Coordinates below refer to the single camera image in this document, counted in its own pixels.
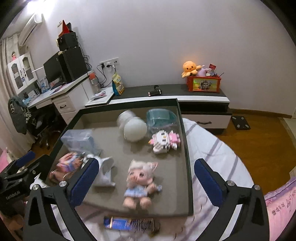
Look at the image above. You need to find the purple plush toy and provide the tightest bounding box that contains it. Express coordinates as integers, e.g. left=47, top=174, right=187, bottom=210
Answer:
left=196, top=65, right=210, bottom=77

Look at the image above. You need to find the pink packet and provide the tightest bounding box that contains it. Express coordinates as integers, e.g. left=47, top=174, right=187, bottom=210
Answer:
left=91, top=91, right=107, bottom=100

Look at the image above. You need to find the white wall outlet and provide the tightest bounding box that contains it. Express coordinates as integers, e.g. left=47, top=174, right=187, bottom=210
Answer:
left=99, top=58, right=119, bottom=67

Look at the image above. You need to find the dark patterned jacket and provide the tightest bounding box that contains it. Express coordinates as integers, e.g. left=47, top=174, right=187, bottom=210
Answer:
left=8, top=96, right=33, bottom=135

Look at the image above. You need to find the person's left forearm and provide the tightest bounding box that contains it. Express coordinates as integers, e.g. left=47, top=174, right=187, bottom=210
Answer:
left=0, top=215, right=25, bottom=241

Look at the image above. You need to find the black computer tower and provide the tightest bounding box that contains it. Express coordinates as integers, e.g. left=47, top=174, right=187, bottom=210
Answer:
left=59, top=46, right=89, bottom=82

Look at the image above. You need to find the black speaker box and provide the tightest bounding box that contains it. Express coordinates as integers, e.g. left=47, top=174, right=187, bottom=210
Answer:
left=58, top=32, right=78, bottom=51

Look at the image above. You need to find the pink frilly accessory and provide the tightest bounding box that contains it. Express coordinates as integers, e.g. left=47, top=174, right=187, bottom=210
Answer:
left=50, top=152, right=85, bottom=181

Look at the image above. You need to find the white air conditioner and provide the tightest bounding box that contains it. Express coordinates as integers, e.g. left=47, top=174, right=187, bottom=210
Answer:
left=18, top=14, right=44, bottom=45

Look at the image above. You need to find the white round device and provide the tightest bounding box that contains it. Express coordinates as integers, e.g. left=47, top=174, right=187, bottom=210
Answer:
left=117, top=110, right=148, bottom=142

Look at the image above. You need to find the white-haired plush doll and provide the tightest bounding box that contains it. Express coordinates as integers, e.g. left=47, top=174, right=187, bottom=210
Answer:
left=122, top=159, right=162, bottom=209

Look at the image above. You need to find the teal container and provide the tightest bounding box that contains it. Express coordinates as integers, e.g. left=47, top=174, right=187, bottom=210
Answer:
left=146, top=109, right=178, bottom=137

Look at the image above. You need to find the black power cable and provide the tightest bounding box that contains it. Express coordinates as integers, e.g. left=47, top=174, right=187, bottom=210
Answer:
left=96, top=64, right=116, bottom=88

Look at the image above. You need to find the black handheld tool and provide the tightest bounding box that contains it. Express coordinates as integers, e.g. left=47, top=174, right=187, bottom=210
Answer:
left=148, top=85, right=162, bottom=96

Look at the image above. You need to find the orange octopus plush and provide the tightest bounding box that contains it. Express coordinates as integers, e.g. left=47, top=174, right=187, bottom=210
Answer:
left=181, top=61, right=202, bottom=78

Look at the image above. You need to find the white desk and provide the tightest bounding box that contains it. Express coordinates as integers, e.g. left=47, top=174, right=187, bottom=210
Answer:
left=26, top=70, right=95, bottom=126

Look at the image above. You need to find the blue white carton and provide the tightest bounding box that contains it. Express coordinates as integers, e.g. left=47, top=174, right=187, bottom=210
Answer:
left=38, top=78, right=50, bottom=93

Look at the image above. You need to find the pink purple pillow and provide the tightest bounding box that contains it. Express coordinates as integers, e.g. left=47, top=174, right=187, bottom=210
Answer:
left=264, top=176, right=296, bottom=241

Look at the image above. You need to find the yellow blue snack bag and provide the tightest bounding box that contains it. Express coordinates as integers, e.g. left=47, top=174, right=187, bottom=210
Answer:
left=112, top=73, right=125, bottom=95

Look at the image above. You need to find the black computer monitor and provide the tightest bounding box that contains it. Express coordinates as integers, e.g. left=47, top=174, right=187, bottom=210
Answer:
left=43, top=51, right=64, bottom=84

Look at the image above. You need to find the white glass-door cabinet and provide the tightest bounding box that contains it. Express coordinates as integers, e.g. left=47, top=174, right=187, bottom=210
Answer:
left=7, top=52, right=35, bottom=94

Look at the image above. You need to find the white plastic bag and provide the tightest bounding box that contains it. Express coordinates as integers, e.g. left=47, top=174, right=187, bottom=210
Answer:
left=84, top=155, right=116, bottom=187

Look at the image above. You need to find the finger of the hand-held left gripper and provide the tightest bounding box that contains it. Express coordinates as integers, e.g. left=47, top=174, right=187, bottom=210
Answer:
left=5, top=154, right=52, bottom=186
left=0, top=151, right=36, bottom=176

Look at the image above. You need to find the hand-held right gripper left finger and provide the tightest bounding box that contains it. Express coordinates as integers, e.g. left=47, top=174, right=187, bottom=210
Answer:
left=23, top=158, right=100, bottom=241

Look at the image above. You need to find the beige curtain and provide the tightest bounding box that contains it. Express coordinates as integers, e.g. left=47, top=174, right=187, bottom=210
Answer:
left=0, top=38, right=14, bottom=153

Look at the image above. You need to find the pink white cat block figure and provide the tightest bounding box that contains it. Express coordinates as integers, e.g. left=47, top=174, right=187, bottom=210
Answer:
left=149, top=130, right=182, bottom=154

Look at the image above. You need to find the black office chair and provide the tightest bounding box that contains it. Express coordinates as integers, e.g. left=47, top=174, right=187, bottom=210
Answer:
left=28, top=109, right=62, bottom=150

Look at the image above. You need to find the red toy box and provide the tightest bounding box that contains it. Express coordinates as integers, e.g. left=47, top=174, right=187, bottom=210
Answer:
left=187, top=75, right=221, bottom=93

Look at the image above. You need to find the blue black hair brush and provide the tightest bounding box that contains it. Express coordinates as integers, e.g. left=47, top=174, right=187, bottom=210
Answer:
left=103, top=216, right=160, bottom=232

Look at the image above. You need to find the black white low cabinet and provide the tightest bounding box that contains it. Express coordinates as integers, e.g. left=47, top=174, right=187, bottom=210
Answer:
left=109, top=83, right=233, bottom=135

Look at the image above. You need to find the clear bottle red cap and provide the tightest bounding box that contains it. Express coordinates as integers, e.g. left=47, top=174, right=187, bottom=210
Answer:
left=90, top=73, right=100, bottom=94

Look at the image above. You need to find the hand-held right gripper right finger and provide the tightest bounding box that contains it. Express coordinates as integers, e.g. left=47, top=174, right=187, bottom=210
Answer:
left=194, top=158, right=270, bottom=241

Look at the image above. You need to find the black bathroom scale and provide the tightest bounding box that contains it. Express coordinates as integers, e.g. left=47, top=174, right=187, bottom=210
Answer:
left=232, top=115, right=251, bottom=131

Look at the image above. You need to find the transparent plastic case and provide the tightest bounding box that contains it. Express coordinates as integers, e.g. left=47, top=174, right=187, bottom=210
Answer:
left=60, top=129, right=102, bottom=158

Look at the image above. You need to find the pink blanket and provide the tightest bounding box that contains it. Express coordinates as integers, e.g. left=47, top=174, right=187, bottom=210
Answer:
left=0, top=148, right=14, bottom=168

